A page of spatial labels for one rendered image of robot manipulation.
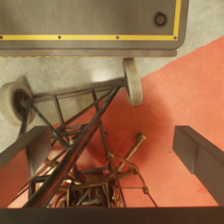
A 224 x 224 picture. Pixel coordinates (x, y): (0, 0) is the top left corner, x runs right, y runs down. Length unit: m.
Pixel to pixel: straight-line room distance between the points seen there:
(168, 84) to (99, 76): 0.35
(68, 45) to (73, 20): 0.06
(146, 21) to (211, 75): 0.54
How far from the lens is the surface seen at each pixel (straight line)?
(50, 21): 0.52
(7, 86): 0.77
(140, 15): 0.50
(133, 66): 0.63
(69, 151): 0.34
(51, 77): 0.85
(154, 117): 0.87
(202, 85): 0.93
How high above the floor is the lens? 0.80
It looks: 74 degrees down
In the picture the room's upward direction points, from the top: 177 degrees clockwise
